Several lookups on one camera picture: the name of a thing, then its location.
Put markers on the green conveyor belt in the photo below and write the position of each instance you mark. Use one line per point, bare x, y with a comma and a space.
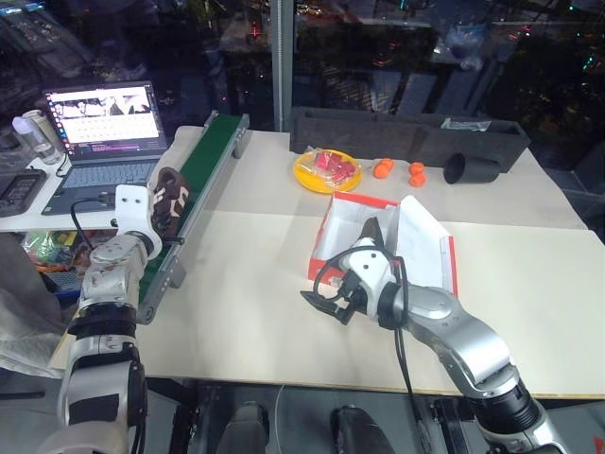
208, 151

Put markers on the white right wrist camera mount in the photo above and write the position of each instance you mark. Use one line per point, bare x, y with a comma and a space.
371, 265

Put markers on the grey metal post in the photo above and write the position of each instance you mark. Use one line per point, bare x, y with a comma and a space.
282, 66

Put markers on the white side table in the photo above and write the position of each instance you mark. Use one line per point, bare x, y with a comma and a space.
28, 220

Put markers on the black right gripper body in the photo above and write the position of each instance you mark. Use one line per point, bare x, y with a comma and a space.
358, 295

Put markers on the black handheld device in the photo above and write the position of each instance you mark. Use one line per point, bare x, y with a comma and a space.
19, 189

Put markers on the black cylinder cup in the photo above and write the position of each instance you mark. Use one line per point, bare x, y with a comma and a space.
472, 170

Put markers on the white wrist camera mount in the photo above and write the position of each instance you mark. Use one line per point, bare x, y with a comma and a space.
134, 213
371, 265

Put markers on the brown shoe with white stripes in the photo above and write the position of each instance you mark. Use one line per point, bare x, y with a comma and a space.
374, 232
171, 198

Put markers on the dark rounded shape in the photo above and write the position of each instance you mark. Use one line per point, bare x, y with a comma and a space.
359, 430

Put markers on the blue plastic bag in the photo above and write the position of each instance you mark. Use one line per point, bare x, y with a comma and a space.
461, 42

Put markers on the orange toy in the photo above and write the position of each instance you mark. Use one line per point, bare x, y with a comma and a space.
417, 174
384, 169

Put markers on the clear plastic bottle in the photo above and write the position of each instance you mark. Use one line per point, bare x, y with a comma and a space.
40, 139

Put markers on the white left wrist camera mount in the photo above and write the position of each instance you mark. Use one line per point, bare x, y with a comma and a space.
134, 213

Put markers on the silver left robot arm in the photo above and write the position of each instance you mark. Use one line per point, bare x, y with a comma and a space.
101, 293

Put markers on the bag of red pieces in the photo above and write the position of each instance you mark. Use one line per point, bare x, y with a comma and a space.
335, 165

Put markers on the colourful packets pile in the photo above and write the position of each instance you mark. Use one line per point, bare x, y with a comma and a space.
49, 250

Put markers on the red and white shoebox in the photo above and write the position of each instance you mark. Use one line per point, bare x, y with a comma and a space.
425, 236

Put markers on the yellow plate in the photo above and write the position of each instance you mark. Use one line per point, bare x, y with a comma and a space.
312, 177

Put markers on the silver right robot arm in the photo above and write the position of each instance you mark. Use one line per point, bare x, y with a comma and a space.
472, 345

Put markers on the open grey laptop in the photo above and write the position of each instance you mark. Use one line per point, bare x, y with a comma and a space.
106, 142

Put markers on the grey plastic sheet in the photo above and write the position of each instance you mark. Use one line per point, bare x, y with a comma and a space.
23, 312

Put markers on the long black foam tray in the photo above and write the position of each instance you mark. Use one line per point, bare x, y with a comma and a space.
378, 134

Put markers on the clear plastic bag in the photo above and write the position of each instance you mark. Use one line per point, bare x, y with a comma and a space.
465, 125

